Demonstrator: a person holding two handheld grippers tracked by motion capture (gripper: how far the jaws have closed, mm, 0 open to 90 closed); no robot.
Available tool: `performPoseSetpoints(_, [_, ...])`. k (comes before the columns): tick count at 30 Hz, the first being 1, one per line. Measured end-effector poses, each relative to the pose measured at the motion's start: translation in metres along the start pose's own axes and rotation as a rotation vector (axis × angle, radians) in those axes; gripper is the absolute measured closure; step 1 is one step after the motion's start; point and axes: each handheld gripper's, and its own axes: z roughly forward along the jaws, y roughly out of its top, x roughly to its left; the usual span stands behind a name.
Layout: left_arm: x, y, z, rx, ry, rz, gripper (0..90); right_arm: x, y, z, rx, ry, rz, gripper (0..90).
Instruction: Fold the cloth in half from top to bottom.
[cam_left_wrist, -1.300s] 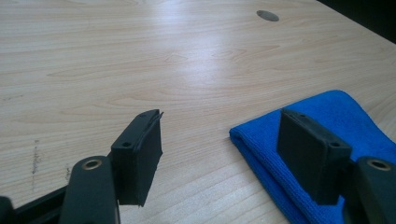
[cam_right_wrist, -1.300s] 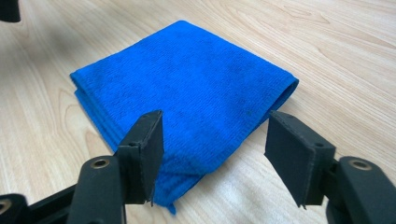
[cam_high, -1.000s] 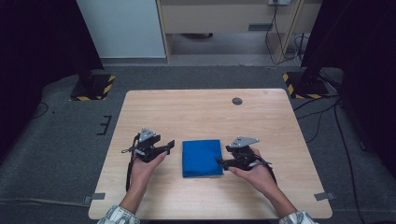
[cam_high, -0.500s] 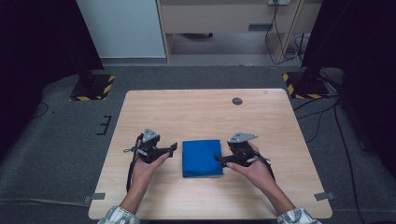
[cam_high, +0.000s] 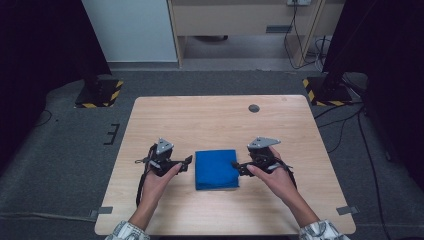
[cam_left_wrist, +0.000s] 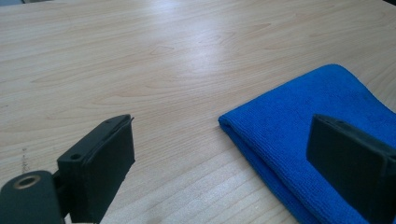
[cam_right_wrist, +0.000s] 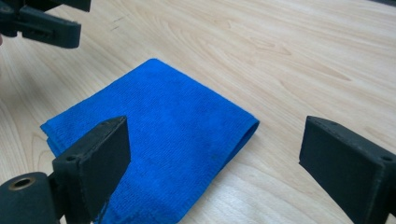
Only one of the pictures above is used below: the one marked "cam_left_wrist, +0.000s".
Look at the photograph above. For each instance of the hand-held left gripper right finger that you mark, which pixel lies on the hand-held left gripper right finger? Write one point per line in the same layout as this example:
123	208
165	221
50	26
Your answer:
358	168

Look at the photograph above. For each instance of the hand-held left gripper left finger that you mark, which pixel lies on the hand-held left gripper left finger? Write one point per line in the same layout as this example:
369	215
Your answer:
99	165

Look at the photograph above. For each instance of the blue microfibre cloth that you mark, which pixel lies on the blue microfibre cloth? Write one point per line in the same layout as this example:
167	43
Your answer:
280	130

